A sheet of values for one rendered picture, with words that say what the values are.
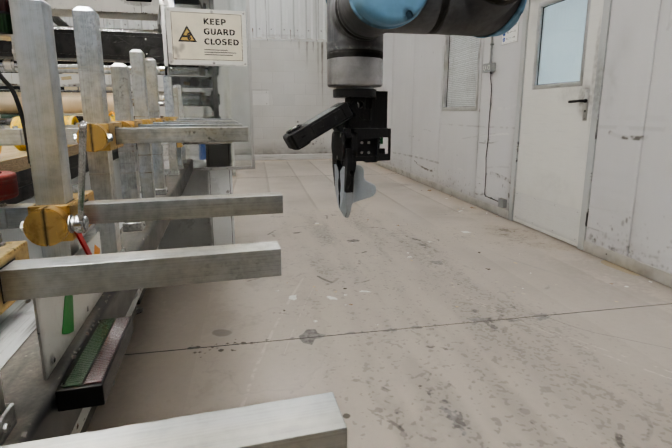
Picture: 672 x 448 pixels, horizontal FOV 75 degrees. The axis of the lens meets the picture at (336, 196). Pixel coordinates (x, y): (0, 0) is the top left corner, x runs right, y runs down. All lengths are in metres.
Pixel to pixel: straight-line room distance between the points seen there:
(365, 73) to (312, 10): 8.88
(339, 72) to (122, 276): 0.42
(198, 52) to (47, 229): 2.37
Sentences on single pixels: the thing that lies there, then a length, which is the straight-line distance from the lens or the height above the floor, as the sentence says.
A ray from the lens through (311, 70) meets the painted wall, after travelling 9.38.
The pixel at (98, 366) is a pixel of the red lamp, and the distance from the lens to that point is 0.61.
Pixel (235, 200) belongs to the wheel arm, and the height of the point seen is 0.86.
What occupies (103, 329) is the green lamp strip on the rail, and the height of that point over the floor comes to 0.70.
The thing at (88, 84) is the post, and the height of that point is 1.04.
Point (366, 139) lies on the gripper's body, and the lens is 0.72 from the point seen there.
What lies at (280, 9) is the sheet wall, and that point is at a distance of 9.50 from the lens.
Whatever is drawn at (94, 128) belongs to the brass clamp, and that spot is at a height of 0.96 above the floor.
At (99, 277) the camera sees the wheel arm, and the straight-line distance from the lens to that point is 0.48.
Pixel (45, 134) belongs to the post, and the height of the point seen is 0.96.
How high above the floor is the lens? 0.99
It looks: 11 degrees down
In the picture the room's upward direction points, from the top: straight up
